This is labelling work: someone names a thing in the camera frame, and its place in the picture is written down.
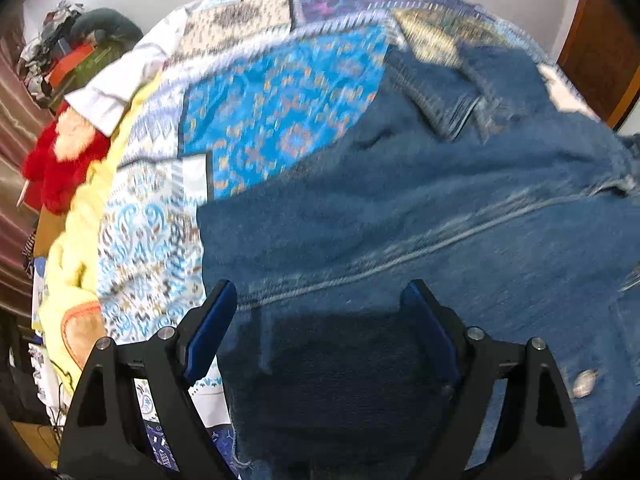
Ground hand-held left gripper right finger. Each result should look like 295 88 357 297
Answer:
403 279 584 480

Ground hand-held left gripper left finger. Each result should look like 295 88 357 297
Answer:
57 280 237 480

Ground blue denim jacket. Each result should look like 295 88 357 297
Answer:
196 42 640 480

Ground pile of mixed clothes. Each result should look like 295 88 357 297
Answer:
17 1 88 108

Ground yellow blanket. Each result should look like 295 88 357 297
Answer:
32 72 166 386

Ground red plush toy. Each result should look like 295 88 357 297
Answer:
21 102 111 216

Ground patchwork printed bedspread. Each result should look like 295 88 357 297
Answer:
95 0 571 471

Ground brown striped curtain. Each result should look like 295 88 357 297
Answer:
0 15 56 311

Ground white cloth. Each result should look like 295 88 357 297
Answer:
65 2 203 137

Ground orange box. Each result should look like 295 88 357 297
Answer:
49 42 97 88

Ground grey-green pillow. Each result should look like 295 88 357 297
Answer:
70 7 145 46

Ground brown wooden door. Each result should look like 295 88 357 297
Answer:
556 0 640 131

